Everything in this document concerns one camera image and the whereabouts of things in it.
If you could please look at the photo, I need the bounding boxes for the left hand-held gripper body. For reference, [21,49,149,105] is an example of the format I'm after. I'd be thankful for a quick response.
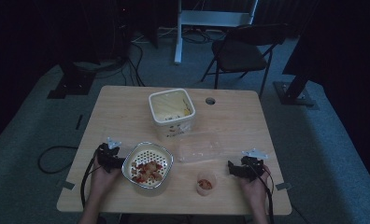
[96,136,125,174]

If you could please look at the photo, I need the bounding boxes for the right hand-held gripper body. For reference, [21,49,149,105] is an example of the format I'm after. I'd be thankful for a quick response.
[235,147,269,182]

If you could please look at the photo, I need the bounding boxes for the metal-rimmed white strainer bowl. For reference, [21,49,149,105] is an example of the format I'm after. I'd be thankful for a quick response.
[121,141,175,190]

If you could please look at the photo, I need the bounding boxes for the person's left hand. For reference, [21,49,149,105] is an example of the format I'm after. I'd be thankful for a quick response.
[91,163,122,196]

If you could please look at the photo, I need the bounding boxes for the person's right hand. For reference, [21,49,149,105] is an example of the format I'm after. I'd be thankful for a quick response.
[238,163,273,203]

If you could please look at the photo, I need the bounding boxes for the red and tan food pieces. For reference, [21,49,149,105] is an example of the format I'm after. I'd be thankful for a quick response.
[130,160,164,184]

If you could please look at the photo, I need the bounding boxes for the small clear plastic cup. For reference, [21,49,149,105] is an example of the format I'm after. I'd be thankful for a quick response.
[195,172,218,197]

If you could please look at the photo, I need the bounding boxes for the clear plastic lid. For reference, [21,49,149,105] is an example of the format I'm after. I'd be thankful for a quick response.
[176,130,226,164]

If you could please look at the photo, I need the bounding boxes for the cream square plastic container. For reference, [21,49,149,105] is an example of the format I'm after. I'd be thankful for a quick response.
[148,88,197,140]

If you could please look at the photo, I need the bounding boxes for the black stand base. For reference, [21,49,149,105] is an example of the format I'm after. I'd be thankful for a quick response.
[46,61,97,101]
[272,60,320,110]

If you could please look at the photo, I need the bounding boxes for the black folding chair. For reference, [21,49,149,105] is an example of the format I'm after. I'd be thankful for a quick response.
[200,23,289,99]

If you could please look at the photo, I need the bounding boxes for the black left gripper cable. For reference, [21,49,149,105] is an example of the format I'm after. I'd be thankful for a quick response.
[79,150,104,209]

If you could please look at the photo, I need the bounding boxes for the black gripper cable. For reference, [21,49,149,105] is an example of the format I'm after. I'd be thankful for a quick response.
[79,150,104,209]
[249,163,277,224]

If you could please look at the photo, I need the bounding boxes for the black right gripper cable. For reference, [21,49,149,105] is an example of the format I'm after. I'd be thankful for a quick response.
[249,163,277,224]

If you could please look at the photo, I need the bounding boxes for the black floor cable loop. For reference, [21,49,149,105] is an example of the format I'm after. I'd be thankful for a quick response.
[36,145,80,175]

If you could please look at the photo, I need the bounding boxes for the bundle of black floor cables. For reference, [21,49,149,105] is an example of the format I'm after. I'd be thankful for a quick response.
[93,31,148,88]

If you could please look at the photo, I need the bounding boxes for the white desk frame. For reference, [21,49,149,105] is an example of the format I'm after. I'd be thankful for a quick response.
[173,0,260,65]

